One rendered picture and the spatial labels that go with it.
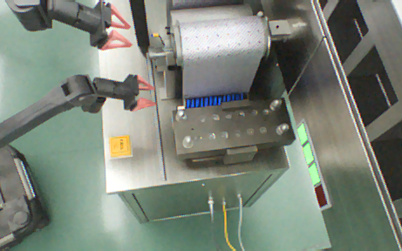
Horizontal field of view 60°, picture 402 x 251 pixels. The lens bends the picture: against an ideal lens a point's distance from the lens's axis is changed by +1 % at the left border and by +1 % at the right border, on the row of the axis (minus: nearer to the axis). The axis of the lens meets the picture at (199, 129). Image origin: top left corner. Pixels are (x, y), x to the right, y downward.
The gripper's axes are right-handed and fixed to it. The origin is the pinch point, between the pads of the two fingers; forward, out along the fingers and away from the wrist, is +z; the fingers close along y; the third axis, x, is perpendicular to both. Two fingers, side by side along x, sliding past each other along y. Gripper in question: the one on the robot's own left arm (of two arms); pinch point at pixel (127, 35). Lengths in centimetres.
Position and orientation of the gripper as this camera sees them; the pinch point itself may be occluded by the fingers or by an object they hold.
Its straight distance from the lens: 96.6
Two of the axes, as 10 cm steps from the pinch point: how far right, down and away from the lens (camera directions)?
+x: 6.7, -3.9, -6.4
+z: 7.3, 1.6, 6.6
